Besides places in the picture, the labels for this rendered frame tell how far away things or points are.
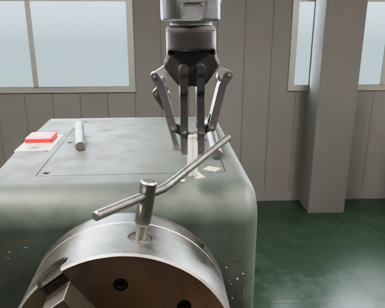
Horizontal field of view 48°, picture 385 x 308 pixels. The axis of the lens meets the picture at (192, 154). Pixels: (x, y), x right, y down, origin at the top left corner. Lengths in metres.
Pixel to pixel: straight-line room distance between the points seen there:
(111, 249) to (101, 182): 0.20
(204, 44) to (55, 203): 0.35
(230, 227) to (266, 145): 2.99
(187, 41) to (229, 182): 0.26
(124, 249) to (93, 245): 0.05
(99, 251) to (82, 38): 3.01
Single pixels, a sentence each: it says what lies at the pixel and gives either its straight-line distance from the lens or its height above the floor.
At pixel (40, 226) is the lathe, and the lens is 0.75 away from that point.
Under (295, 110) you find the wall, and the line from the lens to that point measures 3.69.
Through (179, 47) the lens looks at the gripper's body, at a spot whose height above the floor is 1.49.
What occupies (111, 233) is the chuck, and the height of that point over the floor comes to 1.24.
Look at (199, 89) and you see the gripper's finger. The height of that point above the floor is 1.42.
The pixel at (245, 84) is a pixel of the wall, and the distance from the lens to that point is 3.55.
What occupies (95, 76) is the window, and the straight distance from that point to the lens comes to 3.52.
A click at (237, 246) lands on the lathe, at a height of 1.15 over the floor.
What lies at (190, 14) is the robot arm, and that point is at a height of 1.53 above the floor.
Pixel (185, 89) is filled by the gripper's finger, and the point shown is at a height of 1.42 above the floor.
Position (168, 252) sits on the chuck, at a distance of 0.59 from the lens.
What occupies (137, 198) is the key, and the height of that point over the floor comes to 1.30.
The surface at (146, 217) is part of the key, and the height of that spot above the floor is 1.27.
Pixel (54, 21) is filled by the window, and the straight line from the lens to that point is 3.55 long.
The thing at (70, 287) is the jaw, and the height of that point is 1.20.
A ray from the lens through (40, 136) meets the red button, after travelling 1.05.
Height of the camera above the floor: 1.52
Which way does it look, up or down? 17 degrees down
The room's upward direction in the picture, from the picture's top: straight up
